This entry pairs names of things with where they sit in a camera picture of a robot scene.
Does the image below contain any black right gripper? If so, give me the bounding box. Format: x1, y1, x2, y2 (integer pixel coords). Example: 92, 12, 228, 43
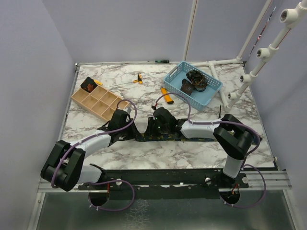
143, 117, 169, 138

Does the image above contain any blue yellow floral tie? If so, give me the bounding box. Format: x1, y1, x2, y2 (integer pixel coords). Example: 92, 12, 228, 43
135, 134, 216, 142

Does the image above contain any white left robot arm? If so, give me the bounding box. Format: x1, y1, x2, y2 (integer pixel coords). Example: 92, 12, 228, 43
40, 109, 136, 191

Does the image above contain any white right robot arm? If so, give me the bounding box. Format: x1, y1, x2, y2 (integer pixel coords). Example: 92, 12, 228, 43
142, 107, 262, 187

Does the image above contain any yellow utility knife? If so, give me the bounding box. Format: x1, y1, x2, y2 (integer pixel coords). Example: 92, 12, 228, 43
161, 87, 174, 104

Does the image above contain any wooden compartment tray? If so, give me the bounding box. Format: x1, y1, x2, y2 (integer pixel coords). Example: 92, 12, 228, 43
71, 86, 122, 121

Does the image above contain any folded dark patterned tie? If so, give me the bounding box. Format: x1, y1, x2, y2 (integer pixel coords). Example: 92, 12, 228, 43
180, 79, 194, 96

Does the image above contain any rolled dark orange-leaf tie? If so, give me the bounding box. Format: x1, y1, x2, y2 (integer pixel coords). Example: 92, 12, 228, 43
80, 77, 97, 93

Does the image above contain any light blue plastic basket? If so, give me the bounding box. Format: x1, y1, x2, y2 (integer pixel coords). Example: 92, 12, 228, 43
164, 61, 223, 111

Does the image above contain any green black marker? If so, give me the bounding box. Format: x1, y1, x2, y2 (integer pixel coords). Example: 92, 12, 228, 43
154, 60, 169, 63

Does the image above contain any white PVC pipe rack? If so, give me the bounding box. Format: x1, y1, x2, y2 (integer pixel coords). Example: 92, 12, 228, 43
191, 0, 307, 111

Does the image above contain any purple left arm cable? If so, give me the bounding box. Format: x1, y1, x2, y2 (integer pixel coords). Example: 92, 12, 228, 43
51, 99, 138, 189

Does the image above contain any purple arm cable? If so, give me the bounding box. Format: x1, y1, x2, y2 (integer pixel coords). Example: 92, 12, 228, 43
152, 92, 262, 159
51, 99, 138, 189

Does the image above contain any yellow black wire stripper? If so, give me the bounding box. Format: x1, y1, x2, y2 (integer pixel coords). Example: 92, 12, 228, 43
133, 74, 142, 84

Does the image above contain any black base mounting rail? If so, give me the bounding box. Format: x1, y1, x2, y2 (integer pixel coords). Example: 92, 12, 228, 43
47, 165, 255, 202

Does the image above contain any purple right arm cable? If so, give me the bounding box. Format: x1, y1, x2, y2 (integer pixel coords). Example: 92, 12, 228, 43
152, 92, 262, 159

